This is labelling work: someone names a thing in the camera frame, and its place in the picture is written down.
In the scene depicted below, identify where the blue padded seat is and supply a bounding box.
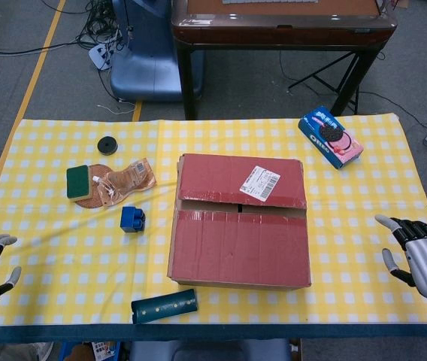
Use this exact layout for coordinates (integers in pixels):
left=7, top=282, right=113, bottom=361
left=129, top=338, right=293, bottom=361

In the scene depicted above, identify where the dark teal flower-dotted holder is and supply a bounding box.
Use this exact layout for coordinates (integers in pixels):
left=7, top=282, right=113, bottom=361
left=130, top=288, right=198, bottom=325

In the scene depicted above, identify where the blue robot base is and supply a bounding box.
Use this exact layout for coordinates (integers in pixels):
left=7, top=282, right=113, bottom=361
left=110, top=0, right=205, bottom=102

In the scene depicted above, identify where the blue Oreo cookie box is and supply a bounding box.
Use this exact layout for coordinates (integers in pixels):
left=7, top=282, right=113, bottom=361
left=298, top=105, right=365, bottom=171

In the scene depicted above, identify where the brown mahjong table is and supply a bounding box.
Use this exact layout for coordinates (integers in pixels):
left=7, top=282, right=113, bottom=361
left=171, top=0, right=398, bottom=120

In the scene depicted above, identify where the red taped cardboard box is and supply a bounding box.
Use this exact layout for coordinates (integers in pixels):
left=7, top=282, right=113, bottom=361
left=167, top=153, right=312, bottom=290

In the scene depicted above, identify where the yellow white checkered tablecloth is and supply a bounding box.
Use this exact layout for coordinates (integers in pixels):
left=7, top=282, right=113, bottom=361
left=0, top=114, right=427, bottom=326

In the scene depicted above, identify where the black cable bundle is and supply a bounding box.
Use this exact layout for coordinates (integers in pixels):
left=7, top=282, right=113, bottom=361
left=74, top=0, right=135, bottom=57

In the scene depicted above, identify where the brown woven round coaster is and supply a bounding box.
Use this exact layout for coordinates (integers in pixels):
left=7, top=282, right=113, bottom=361
left=74, top=163, right=115, bottom=210

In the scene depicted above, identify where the black round disc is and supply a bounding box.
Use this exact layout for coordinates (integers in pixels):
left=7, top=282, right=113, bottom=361
left=97, top=135, right=119, bottom=156

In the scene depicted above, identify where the white power strip with plugs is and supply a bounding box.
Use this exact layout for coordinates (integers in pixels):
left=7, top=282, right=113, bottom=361
left=88, top=41, right=119, bottom=71

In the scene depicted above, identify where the blue toy building brick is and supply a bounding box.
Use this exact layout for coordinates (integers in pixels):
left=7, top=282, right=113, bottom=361
left=120, top=205, right=147, bottom=235

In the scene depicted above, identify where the clear plastic spout pouch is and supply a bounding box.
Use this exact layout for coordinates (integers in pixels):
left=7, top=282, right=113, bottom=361
left=92, top=158, right=158, bottom=208

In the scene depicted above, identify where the green yellow sponge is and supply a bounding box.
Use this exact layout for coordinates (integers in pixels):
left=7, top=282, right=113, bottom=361
left=65, top=164, right=93, bottom=202

